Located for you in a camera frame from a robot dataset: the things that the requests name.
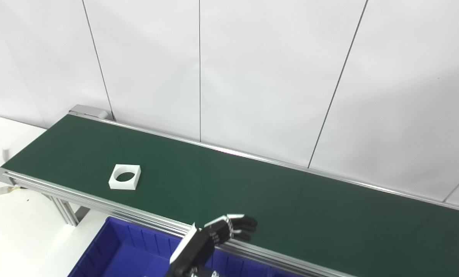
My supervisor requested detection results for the white square part round hole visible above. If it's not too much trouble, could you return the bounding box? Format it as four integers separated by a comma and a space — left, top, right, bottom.
108, 164, 142, 190

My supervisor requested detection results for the green conveyor belt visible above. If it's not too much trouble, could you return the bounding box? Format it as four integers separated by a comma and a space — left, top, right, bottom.
0, 104, 459, 277

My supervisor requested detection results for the large blue plastic bin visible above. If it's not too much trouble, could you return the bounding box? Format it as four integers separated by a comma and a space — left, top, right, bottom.
68, 216, 304, 277

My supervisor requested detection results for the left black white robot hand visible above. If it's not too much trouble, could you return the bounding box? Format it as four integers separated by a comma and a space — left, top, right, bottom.
166, 214, 258, 277

